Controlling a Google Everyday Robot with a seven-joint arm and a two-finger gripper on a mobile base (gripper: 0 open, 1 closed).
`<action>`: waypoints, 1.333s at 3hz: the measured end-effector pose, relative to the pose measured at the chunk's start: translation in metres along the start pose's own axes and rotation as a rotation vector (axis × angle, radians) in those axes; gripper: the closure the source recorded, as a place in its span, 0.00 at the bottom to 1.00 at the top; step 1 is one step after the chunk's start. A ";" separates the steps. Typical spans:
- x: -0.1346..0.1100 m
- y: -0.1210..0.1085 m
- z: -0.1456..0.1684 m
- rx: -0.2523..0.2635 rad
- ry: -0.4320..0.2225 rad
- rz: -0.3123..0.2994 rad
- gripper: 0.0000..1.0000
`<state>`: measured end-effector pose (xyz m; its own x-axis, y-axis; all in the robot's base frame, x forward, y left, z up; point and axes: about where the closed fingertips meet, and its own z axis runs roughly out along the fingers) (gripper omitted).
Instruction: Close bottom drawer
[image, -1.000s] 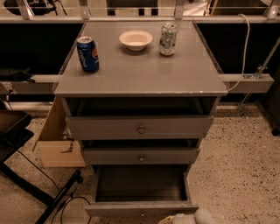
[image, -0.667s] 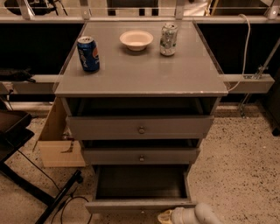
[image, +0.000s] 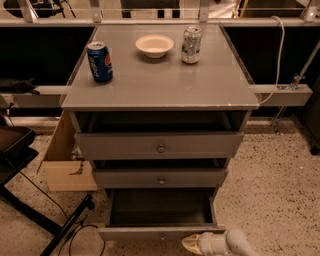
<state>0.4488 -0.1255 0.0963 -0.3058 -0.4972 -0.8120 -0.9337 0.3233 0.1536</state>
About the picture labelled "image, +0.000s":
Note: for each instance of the grey bottom drawer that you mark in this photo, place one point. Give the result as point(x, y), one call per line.
point(159, 214)

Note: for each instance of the black cloth on rail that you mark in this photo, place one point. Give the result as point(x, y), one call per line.
point(20, 86)

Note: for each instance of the metal rail frame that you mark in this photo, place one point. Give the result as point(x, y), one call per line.
point(160, 20)

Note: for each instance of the green and silver can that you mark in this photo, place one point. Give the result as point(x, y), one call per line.
point(190, 50)

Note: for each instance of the blue Pepsi can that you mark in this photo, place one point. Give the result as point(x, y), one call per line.
point(99, 62)

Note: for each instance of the grey middle drawer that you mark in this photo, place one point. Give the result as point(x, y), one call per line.
point(160, 178)

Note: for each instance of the grey drawer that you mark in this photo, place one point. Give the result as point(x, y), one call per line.
point(159, 214)
point(160, 178)
point(163, 145)

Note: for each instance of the grey top drawer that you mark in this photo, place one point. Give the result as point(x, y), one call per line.
point(163, 145)

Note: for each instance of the white bowl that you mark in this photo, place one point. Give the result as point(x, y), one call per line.
point(154, 46)

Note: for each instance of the grey drawer cabinet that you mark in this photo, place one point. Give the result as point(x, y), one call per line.
point(161, 123)

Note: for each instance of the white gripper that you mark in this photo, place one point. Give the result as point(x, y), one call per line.
point(209, 246)

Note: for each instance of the cardboard box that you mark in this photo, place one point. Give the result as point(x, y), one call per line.
point(63, 164)

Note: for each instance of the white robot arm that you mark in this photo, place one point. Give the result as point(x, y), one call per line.
point(233, 242)

